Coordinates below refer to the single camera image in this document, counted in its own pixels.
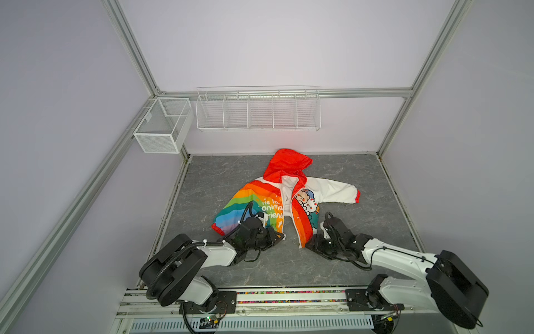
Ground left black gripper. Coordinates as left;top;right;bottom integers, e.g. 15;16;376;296
245;227;285;251

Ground colourful rainbow kids jacket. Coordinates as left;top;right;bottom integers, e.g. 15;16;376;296
211;148;360;248

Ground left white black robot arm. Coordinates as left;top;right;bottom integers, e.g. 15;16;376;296
139;214;285;313

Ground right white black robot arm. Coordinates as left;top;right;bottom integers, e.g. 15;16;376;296
305;214;489;333

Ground white mesh box basket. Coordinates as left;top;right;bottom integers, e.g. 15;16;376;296
133;97;193;154

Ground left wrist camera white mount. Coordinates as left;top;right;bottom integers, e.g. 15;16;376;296
254;212;270;228

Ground black corrugated cable conduit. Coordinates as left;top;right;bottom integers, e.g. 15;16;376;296
145;200;255;299

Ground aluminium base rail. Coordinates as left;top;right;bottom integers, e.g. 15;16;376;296
109;285;481;334

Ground white wire shelf basket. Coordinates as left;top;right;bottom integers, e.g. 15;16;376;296
196;86;322;132

